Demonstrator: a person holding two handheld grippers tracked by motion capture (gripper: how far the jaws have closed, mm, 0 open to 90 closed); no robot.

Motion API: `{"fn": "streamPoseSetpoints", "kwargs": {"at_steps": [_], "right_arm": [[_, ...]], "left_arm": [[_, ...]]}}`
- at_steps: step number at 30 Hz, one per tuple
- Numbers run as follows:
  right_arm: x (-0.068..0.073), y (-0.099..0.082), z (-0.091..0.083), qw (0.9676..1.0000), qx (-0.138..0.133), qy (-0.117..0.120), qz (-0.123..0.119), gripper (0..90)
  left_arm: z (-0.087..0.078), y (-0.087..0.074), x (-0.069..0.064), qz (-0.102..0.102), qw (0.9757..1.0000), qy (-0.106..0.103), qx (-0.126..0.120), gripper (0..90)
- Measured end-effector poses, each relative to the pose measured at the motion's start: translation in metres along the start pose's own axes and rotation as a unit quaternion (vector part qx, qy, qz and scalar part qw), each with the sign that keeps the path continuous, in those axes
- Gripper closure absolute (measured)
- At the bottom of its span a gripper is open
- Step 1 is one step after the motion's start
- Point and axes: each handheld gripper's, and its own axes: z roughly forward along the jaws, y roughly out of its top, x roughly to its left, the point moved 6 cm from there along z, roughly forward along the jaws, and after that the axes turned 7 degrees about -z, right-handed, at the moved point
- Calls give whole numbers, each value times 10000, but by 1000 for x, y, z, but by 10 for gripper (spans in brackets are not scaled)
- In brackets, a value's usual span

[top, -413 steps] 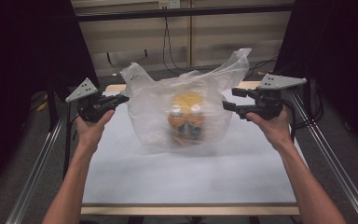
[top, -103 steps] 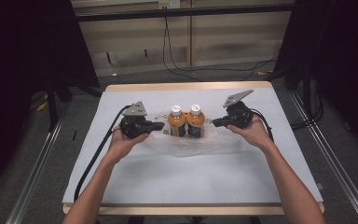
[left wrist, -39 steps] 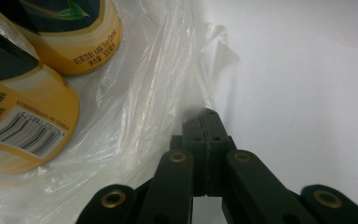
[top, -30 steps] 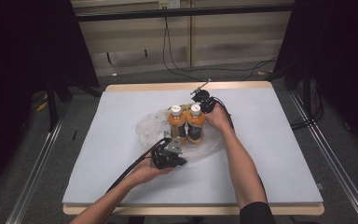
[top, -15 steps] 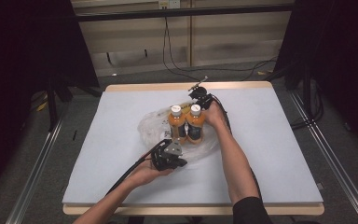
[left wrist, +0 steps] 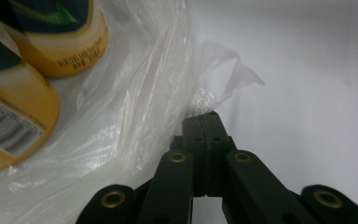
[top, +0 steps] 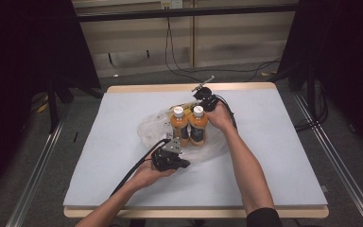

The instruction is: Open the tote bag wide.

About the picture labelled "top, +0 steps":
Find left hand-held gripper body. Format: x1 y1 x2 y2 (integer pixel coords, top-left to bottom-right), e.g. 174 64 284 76
150 136 184 173

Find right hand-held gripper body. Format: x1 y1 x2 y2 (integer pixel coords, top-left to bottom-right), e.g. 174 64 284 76
191 75 222 113

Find orange drink bottle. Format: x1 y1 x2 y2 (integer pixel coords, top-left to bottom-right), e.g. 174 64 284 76
169 105 191 148
187 105 210 148

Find clear plastic bag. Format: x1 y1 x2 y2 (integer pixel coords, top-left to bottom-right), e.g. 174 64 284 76
136 102 232 166

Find person's right hand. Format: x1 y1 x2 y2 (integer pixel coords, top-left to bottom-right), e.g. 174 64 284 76
205 100 238 133

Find person's left hand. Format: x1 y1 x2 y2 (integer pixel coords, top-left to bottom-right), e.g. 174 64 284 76
131 158 178 192

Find wooden table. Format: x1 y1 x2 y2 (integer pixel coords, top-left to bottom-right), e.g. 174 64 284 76
63 81 330 219

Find light grey table mat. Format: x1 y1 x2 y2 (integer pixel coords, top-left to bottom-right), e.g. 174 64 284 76
62 88 329 209

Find black horizontal bar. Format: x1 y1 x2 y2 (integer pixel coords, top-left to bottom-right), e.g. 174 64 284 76
75 3 301 23

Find person's black sleeve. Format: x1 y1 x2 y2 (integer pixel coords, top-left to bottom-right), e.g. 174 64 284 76
246 206 284 227

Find black metal stand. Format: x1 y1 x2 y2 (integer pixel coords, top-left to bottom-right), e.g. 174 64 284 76
304 61 318 122
45 74 61 134

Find yellow floor tape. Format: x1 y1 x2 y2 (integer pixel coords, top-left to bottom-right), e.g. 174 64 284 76
36 101 49 114

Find dark curtain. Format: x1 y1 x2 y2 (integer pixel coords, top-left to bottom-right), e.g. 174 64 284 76
0 0 102 203
276 0 363 160

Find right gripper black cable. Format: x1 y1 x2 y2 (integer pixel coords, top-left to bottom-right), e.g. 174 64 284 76
216 94 238 131

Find black hanging cable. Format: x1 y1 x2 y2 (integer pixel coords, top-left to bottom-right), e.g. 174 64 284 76
164 17 206 84
167 17 282 83

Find white wall socket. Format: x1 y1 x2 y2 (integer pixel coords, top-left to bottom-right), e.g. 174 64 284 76
160 0 183 10

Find black floor cables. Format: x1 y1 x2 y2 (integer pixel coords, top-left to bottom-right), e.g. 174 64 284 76
294 80 331 132

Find metal floor rail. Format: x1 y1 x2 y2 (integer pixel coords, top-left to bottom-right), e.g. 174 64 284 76
292 91 363 227
5 113 68 227

